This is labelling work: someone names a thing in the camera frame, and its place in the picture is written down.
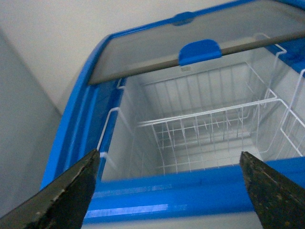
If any white chest freezer blue rim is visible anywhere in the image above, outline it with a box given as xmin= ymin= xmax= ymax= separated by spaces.
xmin=40 ymin=0 xmax=305 ymax=225

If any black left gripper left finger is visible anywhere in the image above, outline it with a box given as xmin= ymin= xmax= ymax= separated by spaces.
xmin=0 ymin=149 xmax=100 ymax=229

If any white wire freezer basket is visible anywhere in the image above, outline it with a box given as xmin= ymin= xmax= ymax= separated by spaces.
xmin=101 ymin=62 xmax=285 ymax=181
xmin=252 ymin=33 xmax=305 ymax=157

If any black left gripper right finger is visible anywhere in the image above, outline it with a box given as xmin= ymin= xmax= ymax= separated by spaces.
xmin=239 ymin=151 xmax=305 ymax=229

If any sliding glass freezer lid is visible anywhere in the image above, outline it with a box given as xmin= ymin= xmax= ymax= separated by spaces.
xmin=89 ymin=0 xmax=305 ymax=85

